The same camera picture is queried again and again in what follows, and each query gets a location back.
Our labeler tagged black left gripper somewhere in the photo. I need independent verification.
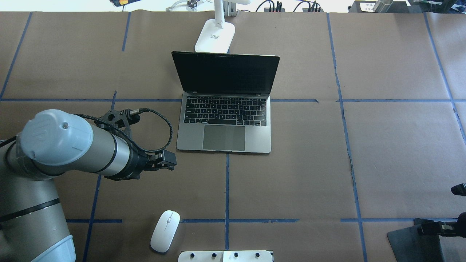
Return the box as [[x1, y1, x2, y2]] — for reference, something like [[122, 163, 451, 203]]
[[106, 146, 177, 181]]

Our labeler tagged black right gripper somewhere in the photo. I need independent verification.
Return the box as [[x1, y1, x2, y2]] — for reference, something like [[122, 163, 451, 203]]
[[418, 213, 466, 237]]

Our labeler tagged black mouse pad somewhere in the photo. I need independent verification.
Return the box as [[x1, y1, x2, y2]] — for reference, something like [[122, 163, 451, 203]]
[[387, 218, 457, 262]]

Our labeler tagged white computer mouse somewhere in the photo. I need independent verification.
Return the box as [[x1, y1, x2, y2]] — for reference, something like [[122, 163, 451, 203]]
[[150, 210, 181, 253]]

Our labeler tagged grey laptop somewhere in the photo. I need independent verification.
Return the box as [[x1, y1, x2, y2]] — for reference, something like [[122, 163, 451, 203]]
[[171, 51, 280, 154]]

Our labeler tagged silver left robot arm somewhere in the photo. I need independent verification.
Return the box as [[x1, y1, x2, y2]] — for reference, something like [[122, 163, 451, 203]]
[[0, 108, 177, 262]]

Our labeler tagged white desk lamp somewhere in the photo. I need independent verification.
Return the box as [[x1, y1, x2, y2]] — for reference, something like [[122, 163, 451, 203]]
[[194, 0, 235, 53]]

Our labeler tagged silver metal cylinder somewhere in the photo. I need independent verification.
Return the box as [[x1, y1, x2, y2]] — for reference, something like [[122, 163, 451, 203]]
[[372, 0, 394, 13]]

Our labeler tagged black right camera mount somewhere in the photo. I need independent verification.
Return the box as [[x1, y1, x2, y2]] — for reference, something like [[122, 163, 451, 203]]
[[450, 183, 466, 197]]

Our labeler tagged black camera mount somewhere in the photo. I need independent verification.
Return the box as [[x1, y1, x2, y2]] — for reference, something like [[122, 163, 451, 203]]
[[94, 109, 141, 140], [450, 183, 466, 197]]

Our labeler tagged black braided left cable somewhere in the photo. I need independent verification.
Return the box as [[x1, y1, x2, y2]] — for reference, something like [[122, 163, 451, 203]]
[[75, 108, 173, 154]]

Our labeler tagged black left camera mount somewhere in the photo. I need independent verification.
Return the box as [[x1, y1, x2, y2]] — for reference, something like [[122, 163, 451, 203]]
[[94, 109, 141, 140]]

